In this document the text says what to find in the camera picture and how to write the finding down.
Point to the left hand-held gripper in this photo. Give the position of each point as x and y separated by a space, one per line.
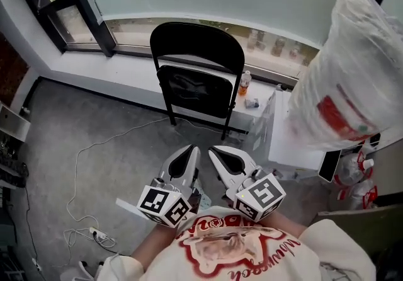
163 205

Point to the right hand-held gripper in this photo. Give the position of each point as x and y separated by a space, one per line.
261 196

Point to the black folding chair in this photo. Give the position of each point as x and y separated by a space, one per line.
195 90

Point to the person's left forearm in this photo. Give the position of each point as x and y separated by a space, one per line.
154 248

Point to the person's right forearm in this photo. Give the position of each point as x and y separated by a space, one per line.
286 224

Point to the light blue star-print trousers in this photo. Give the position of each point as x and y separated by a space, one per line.
205 201

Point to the white water dispenser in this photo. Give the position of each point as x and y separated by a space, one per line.
283 147

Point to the white flat floor strip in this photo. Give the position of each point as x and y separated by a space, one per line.
126 205

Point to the small orange drink bottle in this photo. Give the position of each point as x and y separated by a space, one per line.
244 87

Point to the smartphone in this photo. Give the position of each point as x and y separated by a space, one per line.
329 166

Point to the cream shirt with red print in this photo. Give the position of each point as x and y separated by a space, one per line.
267 267

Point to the white power strip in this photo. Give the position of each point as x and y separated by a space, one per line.
98 233

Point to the olive green board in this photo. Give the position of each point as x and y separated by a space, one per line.
371 226

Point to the plastic-wrapped full water jug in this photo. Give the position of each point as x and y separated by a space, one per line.
352 68

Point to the white side desk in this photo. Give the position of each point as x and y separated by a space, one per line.
12 119

